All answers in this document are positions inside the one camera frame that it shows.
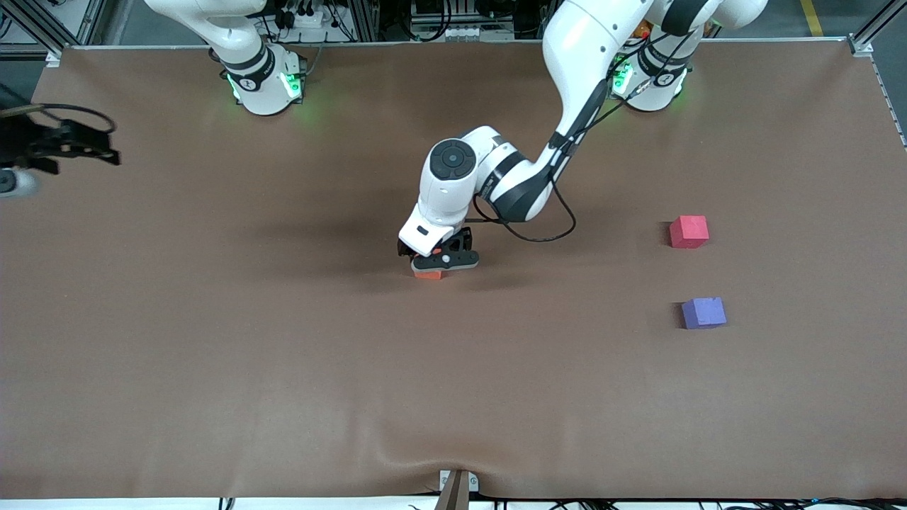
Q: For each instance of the aluminium frame post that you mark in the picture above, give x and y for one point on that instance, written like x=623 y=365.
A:
x=365 y=21
x=91 y=21
x=875 y=25

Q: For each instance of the red foam block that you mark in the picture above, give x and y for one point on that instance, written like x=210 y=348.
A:
x=689 y=232

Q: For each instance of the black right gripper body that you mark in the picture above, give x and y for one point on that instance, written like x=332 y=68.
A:
x=28 y=142

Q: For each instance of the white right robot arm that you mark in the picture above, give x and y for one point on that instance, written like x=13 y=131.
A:
x=258 y=85

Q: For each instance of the white power strip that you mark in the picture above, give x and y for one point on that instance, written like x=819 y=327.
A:
x=312 y=20

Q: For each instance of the white terminal block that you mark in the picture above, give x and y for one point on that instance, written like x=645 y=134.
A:
x=468 y=32

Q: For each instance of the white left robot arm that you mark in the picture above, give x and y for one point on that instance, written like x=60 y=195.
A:
x=588 y=42

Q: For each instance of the purple foam block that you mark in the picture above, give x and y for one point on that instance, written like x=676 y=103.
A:
x=703 y=313

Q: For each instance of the metal clamp bracket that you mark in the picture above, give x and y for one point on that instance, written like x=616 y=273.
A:
x=445 y=482

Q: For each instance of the brown table mat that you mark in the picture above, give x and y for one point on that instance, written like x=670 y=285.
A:
x=453 y=397

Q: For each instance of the black electronics box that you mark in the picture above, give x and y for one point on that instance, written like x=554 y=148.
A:
x=429 y=8

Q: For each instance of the orange foam block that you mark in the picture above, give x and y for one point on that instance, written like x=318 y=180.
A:
x=427 y=274

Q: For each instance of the white corner bracket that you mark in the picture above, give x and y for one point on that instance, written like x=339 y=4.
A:
x=54 y=59
x=860 y=47

